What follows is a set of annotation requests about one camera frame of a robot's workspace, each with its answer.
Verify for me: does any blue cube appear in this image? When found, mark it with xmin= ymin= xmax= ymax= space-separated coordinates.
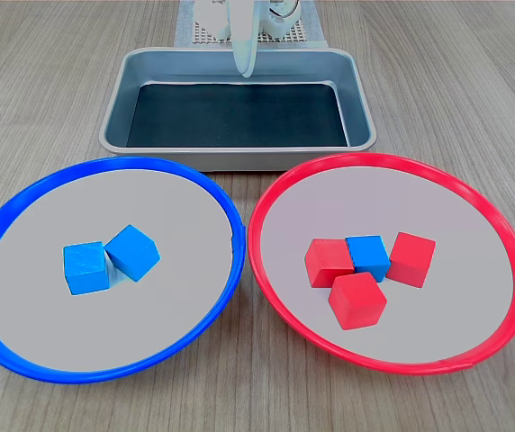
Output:
xmin=345 ymin=234 xmax=392 ymax=284
xmin=62 ymin=240 xmax=111 ymax=297
xmin=104 ymin=224 xmax=161 ymax=284

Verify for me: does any black tray mat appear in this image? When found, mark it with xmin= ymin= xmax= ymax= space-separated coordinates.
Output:
xmin=125 ymin=81 xmax=349 ymax=149

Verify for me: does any steel tray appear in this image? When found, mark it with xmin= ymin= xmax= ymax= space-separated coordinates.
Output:
xmin=98 ymin=46 xmax=378 ymax=173

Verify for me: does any red cube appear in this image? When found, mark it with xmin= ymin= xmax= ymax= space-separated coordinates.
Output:
xmin=385 ymin=231 xmax=438 ymax=289
xmin=303 ymin=238 xmax=356 ymax=289
xmin=328 ymin=271 xmax=388 ymax=332

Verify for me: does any blue-rimmed white plate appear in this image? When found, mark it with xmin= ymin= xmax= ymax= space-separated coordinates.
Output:
xmin=0 ymin=156 xmax=246 ymax=385

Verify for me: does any red-rimmed white plate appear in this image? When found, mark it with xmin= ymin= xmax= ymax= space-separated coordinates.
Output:
xmin=247 ymin=152 xmax=515 ymax=376

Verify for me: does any pale perforated base plate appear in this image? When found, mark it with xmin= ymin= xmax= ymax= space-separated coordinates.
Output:
xmin=193 ymin=11 xmax=308 ymax=45

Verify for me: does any short base motor cable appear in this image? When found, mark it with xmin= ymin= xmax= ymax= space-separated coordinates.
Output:
xmin=267 ymin=0 xmax=298 ymax=22

